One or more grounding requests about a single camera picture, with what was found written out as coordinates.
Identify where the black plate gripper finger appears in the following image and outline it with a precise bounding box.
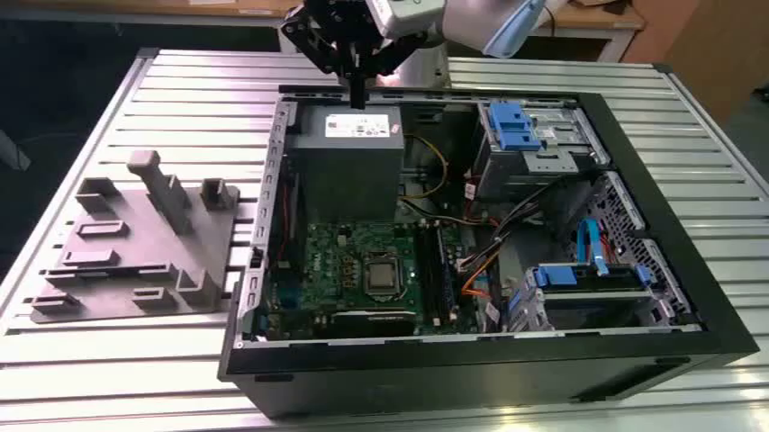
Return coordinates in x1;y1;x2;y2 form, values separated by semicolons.
278;8;360;111

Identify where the black bar gripper finger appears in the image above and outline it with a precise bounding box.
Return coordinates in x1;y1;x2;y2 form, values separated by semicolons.
356;39;416;111

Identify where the black RAM slot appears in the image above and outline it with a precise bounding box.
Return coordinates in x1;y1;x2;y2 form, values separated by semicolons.
416;220;441;326

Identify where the blue drive latch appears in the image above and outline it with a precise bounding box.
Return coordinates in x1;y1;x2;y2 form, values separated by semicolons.
488;102;544;152

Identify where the grey power supply unit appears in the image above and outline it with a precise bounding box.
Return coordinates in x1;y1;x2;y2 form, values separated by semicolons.
285;102;404;226

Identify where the metal drive cage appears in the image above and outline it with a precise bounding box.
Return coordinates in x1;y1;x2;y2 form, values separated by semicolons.
473;101;607;203

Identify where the wooden desk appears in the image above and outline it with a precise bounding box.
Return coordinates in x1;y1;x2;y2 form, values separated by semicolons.
0;0;647;62

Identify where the CPU socket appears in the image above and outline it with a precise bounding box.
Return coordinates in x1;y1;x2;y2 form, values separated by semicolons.
357;250;407;303

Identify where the silver CPU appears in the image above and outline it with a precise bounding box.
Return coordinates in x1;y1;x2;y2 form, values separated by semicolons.
365;262;401;290

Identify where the green motherboard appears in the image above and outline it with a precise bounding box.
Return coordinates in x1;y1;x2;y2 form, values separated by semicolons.
262;220;481;338

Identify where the grey parts rack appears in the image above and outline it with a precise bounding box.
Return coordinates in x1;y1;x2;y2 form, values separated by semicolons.
21;149;242;325

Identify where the brown wooden cabinet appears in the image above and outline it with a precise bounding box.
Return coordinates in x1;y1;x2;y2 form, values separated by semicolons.
623;0;769;122

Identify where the hard disk in blue carrier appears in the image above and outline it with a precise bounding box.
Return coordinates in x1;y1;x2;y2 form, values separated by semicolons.
531;263;654;293

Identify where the grey chair leg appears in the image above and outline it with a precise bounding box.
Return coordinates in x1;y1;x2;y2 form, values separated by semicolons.
0;129;31;172

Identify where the black graphics card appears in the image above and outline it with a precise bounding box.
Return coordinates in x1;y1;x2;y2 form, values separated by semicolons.
328;307;416;338

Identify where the metal disk bay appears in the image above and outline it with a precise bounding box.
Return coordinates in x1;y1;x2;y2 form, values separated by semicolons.
507;265;691;334

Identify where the black PC case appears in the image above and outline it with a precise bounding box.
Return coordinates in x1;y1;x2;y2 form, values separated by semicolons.
214;83;762;422

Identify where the yellow wire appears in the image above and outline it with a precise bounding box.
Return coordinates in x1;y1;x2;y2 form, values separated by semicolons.
401;134;449;200

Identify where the black cable bundle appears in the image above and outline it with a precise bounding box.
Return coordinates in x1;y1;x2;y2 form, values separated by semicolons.
455;177;577;271

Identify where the orange wire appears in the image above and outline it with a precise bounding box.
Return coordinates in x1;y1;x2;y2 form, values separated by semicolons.
460;265;499;299

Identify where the blue data wire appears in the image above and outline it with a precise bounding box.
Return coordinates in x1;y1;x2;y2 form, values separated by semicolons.
573;219;611;276

